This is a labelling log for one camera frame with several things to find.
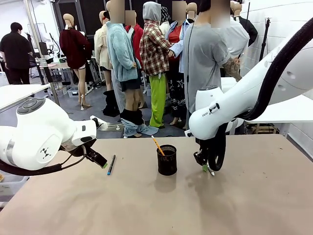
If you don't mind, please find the mannequin with patterned head scarf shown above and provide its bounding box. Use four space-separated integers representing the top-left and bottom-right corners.
159 6 172 37

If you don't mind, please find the black mesh pen holder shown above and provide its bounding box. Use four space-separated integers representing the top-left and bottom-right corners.
156 144 178 176

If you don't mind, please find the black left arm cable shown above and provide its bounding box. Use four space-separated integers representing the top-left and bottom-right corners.
0 144 88 176

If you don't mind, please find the background work table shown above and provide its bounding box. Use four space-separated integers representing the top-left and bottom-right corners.
34 55 98 98

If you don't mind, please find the white power strip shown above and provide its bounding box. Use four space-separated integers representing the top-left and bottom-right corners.
89 116 124 132

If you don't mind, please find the mannequin in maroon sweater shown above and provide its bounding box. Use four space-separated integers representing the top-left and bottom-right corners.
59 13 92 111

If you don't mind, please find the mannequin in white shirt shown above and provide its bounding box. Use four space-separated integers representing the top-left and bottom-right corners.
226 0 250 59

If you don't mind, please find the yellow pencil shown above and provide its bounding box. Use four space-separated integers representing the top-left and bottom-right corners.
151 135 165 156

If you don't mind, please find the black sleeved right arm cable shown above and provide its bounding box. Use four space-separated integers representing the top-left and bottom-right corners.
207 16 313 171

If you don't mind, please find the mannequin in cream jacket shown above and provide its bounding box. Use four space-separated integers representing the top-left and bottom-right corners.
93 10 113 92

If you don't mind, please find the mannequin in plaid hooded shirt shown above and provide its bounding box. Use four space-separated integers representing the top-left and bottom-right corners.
139 1 172 129

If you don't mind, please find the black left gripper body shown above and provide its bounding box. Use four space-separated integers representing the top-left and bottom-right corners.
59 138 99 160

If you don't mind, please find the white table with wooden frame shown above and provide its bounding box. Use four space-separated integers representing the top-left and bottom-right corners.
244 94 313 138

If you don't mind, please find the person in black clothes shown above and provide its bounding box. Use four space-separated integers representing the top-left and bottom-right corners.
0 22 34 85

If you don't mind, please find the mannequin in red top blue shirt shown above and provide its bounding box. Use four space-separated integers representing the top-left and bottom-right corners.
165 0 194 130

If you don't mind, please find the tattooed forearm of person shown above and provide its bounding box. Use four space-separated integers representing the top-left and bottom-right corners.
222 56 243 82

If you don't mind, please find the white side table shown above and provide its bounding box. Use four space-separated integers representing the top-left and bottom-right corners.
0 83 60 114

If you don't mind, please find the person in grey t-shirt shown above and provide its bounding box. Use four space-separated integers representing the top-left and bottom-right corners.
182 0 244 131

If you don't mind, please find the black tripod stand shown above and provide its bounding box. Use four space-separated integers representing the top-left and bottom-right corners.
258 17 273 62

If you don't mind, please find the mannequin in light blue fleece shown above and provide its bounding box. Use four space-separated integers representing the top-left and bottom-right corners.
105 0 152 138

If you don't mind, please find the black pen with blue cap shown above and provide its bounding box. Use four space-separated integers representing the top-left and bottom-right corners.
106 154 116 176

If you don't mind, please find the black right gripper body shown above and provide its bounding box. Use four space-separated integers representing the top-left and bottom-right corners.
193 138 209 166

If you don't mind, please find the mannequin in red jacket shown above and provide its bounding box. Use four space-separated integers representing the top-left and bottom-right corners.
124 10 147 110

